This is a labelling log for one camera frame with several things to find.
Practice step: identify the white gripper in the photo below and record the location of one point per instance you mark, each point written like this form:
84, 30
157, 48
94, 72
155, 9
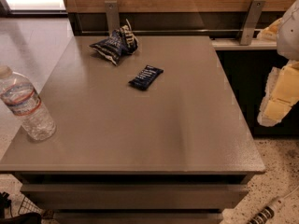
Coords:
290, 32

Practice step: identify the blue chip bag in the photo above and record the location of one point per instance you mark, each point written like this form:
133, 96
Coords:
121, 42

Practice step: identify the clear plastic water bottle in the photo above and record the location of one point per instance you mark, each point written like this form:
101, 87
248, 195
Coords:
20, 96

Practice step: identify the dark blue snack bar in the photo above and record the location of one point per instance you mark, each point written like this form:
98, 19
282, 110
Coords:
145, 77

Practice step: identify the grey drawer cabinet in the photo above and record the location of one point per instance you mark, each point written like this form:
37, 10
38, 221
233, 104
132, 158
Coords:
185, 129

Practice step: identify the white power strip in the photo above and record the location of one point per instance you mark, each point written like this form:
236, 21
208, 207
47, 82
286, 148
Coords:
270, 209

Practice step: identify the lower grey drawer front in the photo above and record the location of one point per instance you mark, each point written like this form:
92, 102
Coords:
138, 218

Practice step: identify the grey drawer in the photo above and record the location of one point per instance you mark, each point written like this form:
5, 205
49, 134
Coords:
130, 197
138, 218

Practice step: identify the upper grey drawer front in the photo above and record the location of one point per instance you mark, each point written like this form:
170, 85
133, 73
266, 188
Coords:
130, 197

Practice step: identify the right metal bracket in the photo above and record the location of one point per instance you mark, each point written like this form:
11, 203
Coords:
250, 22

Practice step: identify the metal bracket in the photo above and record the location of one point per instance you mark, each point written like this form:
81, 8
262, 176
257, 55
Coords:
250, 22
113, 16

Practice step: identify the left metal bracket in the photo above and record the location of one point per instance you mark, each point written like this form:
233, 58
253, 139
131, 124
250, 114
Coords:
113, 16

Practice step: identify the metal rail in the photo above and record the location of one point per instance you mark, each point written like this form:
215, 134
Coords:
162, 23

